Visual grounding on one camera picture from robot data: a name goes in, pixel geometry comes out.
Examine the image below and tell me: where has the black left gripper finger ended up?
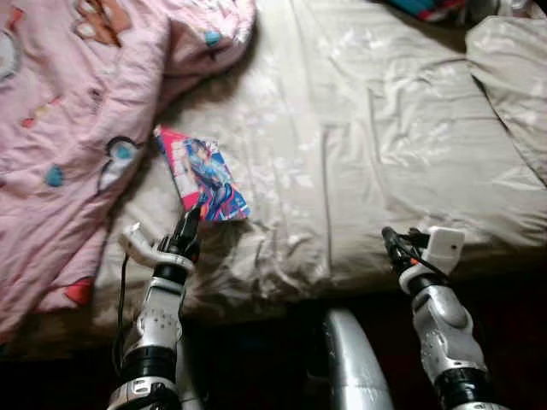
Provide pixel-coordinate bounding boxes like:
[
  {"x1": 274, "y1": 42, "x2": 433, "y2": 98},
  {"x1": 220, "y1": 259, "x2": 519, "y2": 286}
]
[{"x1": 174, "y1": 203, "x2": 204, "y2": 242}]

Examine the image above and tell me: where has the silver robot leg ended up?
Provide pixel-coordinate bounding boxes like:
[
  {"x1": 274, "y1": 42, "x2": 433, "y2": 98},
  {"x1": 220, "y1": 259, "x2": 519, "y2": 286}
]
[
  {"x1": 323, "y1": 307, "x2": 396, "y2": 410},
  {"x1": 175, "y1": 342, "x2": 207, "y2": 410}
]

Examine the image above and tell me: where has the white floral crumpled cloth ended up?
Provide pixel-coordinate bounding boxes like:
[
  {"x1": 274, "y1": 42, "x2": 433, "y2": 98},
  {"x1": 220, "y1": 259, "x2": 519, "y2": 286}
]
[{"x1": 491, "y1": 0, "x2": 537, "y2": 18}]

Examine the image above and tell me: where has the striped red blue bolster pillow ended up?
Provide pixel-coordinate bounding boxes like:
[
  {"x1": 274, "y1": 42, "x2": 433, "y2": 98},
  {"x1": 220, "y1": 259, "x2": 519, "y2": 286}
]
[{"x1": 382, "y1": 0, "x2": 467, "y2": 24}]

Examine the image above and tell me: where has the silver left robot leg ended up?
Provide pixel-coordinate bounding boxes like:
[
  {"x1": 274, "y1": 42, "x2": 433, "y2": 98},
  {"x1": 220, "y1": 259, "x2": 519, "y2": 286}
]
[{"x1": 175, "y1": 342, "x2": 207, "y2": 410}]

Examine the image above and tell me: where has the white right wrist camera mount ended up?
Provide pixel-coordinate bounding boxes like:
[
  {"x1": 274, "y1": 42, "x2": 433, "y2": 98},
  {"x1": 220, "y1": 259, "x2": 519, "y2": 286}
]
[{"x1": 399, "y1": 225, "x2": 467, "y2": 296}]

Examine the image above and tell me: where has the colourful comic book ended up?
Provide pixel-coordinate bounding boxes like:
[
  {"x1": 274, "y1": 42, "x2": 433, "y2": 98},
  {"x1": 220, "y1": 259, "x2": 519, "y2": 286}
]
[{"x1": 154, "y1": 126, "x2": 251, "y2": 223}]

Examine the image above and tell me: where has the silver right robot leg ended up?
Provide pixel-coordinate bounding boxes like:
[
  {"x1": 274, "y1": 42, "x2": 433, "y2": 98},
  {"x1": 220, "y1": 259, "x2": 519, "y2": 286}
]
[{"x1": 323, "y1": 307, "x2": 396, "y2": 410}]

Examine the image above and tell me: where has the large beige floral pillow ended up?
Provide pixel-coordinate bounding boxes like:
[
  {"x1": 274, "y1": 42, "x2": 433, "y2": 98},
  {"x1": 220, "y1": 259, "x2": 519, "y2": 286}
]
[{"x1": 466, "y1": 15, "x2": 547, "y2": 185}]

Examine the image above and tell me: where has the beige floral bed sheet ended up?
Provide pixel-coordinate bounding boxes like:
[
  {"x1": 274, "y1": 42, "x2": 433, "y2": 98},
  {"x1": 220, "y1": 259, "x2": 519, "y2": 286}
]
[{"x1": 0, "y1": 0, "x2": 547, "y2": 360}]

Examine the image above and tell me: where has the pink printed quilt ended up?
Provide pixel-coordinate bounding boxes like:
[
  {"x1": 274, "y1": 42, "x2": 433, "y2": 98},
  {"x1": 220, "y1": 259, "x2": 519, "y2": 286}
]
[{"x1": 0, "y1": 0, "x2": 257, "y2": 343}]

